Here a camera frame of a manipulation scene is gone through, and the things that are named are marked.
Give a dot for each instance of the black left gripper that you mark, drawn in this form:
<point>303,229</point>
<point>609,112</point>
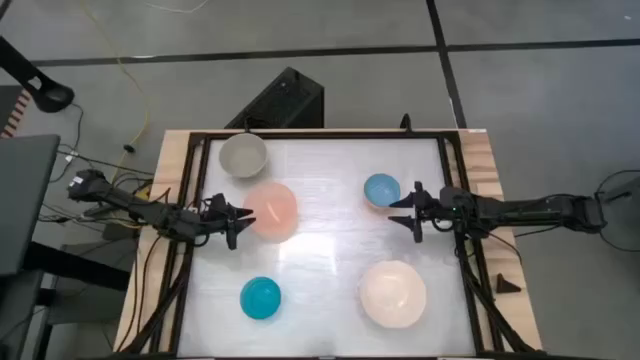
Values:
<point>222,220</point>

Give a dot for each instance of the black computer tower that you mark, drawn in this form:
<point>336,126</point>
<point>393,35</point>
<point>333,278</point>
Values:
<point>282,102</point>

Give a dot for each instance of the small teal bowl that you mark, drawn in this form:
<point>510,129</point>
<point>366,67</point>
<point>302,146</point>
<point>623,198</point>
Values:
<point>260,298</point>

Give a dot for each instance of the large cream bowl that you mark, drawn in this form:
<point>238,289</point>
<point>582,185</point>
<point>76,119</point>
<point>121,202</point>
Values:
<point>393,294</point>

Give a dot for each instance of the red white striped mat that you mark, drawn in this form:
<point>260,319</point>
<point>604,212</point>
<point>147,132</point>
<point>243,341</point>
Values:
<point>14,114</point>

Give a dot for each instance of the small light blue bowl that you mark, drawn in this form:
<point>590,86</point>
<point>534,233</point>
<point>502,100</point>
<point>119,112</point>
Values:
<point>381,190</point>

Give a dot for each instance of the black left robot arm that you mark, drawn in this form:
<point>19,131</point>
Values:
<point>130,202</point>

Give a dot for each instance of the black stand foot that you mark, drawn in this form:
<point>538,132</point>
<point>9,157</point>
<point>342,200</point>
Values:
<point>37,82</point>

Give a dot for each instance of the grey side desk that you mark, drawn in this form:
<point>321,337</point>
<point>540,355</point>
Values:
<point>22,200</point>

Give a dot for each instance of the large pink bowl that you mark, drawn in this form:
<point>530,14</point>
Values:
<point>272,211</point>

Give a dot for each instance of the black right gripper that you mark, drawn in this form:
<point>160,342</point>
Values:
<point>429,212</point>

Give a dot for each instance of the black metal table frame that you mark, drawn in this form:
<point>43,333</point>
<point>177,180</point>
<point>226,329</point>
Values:
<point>196,160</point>

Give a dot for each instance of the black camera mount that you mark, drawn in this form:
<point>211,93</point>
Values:
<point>405,123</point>

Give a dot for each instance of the grey bowl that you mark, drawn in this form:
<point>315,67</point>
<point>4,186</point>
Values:
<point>243,155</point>

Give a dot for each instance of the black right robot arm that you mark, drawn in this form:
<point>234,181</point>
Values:
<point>525,206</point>

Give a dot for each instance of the black triangular bracket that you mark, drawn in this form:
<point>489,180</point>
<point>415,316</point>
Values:
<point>506,285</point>

